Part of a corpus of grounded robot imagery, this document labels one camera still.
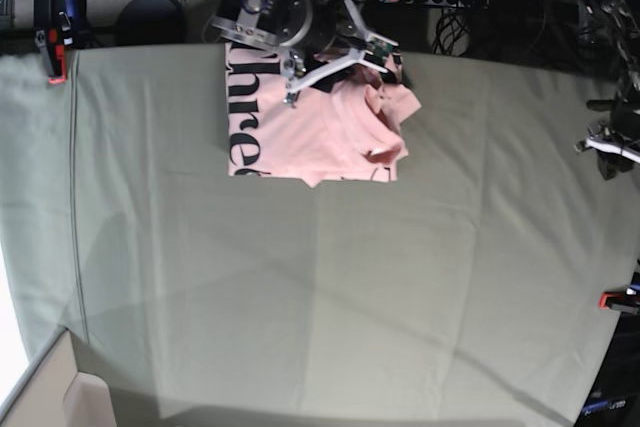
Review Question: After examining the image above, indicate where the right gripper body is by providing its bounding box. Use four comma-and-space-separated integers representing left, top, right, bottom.
279, 0, 393, 106

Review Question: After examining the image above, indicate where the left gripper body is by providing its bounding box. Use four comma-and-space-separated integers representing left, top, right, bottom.
574, 111, 639, 180

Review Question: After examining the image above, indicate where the pink t-shirt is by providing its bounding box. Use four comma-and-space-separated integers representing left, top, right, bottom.
225, 43, 421, 187

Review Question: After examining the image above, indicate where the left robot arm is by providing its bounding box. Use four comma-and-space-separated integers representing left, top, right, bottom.
575, 0, 639, 180

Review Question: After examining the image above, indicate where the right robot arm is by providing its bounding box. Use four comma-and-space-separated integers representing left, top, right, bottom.
209, 0, 397, 104

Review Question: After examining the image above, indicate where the red black table clamp right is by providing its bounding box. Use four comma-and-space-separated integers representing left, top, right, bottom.
599, 284, 639, 315

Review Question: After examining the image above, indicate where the red black table clamp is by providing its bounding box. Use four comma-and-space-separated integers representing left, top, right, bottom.
35, 29, 67, 84
599, 284, 639, 315

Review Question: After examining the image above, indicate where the green table cloth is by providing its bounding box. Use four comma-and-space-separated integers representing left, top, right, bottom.
1, 45, 639, 426

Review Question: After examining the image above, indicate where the red black table clamp left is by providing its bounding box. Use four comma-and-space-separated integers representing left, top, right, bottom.
35, 29, 67, 84

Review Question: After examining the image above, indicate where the beige cardboard box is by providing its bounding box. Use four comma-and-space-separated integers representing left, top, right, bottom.
1, 328, 117, 427

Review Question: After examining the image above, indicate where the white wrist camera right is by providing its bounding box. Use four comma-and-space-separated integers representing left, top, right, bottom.
367, 36, 398, 59

